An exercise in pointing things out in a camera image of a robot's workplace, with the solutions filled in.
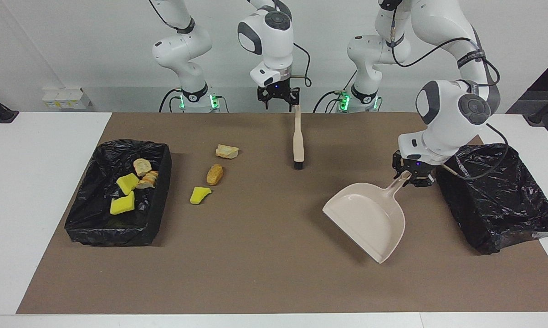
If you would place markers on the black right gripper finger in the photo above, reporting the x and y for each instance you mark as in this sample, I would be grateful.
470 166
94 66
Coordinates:
294 101
262 101

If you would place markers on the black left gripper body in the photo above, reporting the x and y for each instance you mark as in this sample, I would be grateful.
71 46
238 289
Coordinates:
412 162

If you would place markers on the pale greenish foam chunk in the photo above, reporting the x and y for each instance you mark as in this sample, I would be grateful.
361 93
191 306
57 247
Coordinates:
227 151

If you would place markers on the orange striped croissant toy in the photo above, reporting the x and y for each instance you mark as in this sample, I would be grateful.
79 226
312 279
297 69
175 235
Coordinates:
151 179

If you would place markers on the beige plastic dustpan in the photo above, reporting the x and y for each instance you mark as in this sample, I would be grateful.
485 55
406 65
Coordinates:
369 214

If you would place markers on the brown paper table mat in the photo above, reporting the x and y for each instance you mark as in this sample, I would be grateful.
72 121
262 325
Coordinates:
237 282

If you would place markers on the white wall socket box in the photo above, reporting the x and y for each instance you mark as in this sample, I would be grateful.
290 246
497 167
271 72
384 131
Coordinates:
66 98

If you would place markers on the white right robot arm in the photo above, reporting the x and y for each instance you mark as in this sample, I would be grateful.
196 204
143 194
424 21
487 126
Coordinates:
269 41

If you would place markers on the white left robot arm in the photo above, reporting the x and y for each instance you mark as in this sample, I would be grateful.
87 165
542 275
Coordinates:
442 114

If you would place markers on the beige brush black bristles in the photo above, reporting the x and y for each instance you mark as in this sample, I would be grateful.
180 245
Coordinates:
298 136

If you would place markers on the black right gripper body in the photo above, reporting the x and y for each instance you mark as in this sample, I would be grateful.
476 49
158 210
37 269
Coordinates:
277 92

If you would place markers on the small yellow sponge wedge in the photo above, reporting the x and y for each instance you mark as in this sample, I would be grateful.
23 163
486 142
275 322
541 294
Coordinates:
200 195

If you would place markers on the bin lined black bag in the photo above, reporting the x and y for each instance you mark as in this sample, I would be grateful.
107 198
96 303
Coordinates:
91 214
506 205

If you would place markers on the black stand leg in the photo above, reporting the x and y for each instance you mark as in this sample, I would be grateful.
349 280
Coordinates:
545 111
0 113

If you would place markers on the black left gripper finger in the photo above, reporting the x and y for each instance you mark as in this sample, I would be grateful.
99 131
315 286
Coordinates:
397 171
425 181

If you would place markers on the pale beige foam chunk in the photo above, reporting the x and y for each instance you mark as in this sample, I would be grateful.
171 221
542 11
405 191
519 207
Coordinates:
141 166

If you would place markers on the yellow sponge piece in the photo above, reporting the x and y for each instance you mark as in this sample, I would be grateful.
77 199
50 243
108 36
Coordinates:
122 204
127 183

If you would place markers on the brown peanut shaped bread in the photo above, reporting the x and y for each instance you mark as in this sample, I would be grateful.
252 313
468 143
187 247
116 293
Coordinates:
214 174

